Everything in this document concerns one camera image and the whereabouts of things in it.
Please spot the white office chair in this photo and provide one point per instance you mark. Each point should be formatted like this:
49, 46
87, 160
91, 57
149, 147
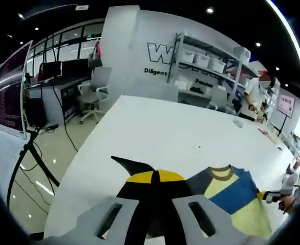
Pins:
91, 97

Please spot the hanging grey pink bag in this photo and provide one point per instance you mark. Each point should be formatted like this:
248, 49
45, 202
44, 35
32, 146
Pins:
95, 60

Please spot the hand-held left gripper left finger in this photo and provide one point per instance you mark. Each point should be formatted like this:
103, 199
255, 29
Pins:
124, 211

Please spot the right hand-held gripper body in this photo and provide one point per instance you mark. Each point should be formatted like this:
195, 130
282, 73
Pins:
289, 185

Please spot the yellow blue colour-block garment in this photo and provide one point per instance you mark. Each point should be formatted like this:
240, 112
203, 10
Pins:
241, 194

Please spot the black power strip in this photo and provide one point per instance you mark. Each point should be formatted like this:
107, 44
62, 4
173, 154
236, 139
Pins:
49, 127

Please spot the white storage bin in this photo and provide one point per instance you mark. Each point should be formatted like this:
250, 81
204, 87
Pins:
203, 59
217, 65
187, 56

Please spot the black display stand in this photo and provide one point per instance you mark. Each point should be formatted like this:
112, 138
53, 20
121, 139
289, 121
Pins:
280, 126

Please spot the pale cloth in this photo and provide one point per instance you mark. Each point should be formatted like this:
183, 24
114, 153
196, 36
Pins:
267, 135

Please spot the metal shelf rack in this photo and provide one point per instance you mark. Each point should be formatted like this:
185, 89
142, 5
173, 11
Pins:
211, 76

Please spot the black monitor tripod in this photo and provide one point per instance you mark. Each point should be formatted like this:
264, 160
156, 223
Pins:
28, 150

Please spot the black computer tower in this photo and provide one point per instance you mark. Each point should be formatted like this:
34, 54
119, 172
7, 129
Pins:
36, 112

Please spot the translucent storage box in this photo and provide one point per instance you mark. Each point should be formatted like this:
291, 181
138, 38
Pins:
241, 54

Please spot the large monitor on stand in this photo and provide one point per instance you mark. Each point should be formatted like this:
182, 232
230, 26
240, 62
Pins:
11, 89

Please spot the timer display screen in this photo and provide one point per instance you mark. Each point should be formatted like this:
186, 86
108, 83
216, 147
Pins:
285, 105

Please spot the wide black desk monitor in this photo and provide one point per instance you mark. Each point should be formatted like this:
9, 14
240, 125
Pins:
76, 69

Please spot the person's right hand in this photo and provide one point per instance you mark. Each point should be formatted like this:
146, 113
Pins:
287, 205

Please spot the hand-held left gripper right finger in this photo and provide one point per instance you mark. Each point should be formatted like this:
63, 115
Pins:
190, 214

